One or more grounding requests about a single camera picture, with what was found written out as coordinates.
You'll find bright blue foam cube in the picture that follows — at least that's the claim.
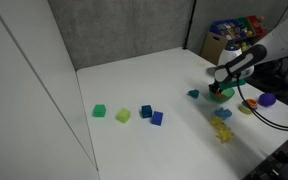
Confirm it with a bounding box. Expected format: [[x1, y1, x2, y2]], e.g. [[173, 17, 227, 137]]
[[150, 110, 164, 127]]

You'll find red toy bin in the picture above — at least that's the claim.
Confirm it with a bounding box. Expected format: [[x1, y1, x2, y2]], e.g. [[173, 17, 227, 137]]
[[247, 14, 265, 35]]

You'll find wooden toy shelf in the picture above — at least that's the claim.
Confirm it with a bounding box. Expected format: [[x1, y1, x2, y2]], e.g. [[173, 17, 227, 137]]
[[200, 15, 271, 66]]

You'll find green foam cube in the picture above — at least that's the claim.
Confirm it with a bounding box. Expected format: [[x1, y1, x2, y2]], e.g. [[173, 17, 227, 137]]
[[92, 103, 107, 118]]

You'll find yellow-green foam cube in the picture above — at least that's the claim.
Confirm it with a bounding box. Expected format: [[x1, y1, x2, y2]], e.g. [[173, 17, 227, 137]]
[[115, 107, 132, 124]]

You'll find light blue foam toy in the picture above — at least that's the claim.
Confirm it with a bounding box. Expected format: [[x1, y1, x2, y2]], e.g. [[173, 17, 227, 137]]
[[213, 106, 233, 121]]

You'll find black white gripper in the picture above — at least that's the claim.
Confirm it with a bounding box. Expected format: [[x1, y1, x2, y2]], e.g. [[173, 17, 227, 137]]
[[208, 65, 242, 96]]

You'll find green plastic bowl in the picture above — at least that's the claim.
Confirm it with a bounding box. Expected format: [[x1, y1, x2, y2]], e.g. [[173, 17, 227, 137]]
[[207, 87, 236, 104]]

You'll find purple ball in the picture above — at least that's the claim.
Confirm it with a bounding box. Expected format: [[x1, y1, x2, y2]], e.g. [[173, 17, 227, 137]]
[[257, 92, 277, 108]]

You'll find rainbow stacking cups toy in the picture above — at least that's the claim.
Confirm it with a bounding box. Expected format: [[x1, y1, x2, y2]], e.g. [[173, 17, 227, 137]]
[[239, 98, 259, 115]]

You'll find teal foam toy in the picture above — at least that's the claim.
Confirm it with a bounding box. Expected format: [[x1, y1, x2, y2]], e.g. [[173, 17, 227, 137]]
[[187, 88, 201, 99]]

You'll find green toy bin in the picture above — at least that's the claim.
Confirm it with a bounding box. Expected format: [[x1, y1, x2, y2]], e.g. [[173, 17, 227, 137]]
[[237, 17, 256, 37]]

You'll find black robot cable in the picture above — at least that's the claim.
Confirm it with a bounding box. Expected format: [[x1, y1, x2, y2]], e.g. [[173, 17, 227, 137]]
[[235, 77, 288, 132]]

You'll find dark blue foam cube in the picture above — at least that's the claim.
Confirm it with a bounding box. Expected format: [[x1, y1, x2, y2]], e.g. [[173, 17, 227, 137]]
[[141, 104, 153, 119]]

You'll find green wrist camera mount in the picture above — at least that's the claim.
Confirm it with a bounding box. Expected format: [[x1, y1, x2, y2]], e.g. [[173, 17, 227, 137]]
[[219, 77, 247, 92]]

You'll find black equipment at table edge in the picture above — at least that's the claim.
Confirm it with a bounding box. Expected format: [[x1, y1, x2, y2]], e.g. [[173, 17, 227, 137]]
[[242, 129, 288, 180]]

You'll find blue toy bin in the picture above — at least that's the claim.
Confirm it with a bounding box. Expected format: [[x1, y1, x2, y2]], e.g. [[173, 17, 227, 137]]
[[210, 18, 248, 42]]

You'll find small yellow foam toy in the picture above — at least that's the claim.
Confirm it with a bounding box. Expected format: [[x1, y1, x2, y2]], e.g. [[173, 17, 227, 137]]
[[209, 115, 224, 128]]

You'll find black divider pole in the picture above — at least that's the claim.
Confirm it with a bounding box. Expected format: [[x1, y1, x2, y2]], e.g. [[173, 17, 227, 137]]
[[182, 0, 198, 51]]

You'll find large yellow foam toy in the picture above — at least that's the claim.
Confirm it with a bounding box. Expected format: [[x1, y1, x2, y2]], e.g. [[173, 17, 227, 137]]
[[215, 124, 235, 144]]

